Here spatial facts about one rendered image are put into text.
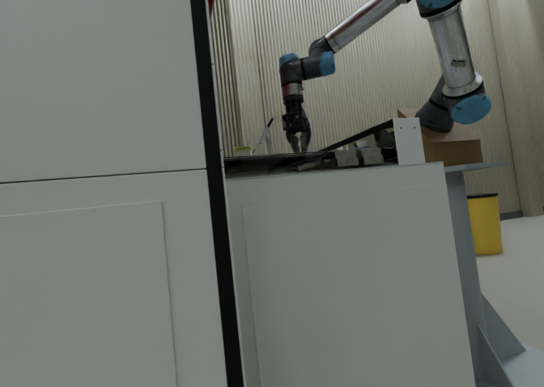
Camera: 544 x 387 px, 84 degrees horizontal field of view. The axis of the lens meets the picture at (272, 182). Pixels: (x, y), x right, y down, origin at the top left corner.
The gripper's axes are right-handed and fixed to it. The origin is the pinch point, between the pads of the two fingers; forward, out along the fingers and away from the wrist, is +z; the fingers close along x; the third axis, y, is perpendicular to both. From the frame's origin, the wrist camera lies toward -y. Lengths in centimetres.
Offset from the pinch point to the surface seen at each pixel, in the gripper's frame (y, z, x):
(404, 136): 10.9, 0.7, 33.0
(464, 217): -30, 29, 54
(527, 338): -70, 91, 81
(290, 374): 42, 52, 2
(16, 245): 81, 17, -16
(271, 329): 44, 42, 0
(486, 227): -252, 64, 120
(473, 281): -30, 53, 54
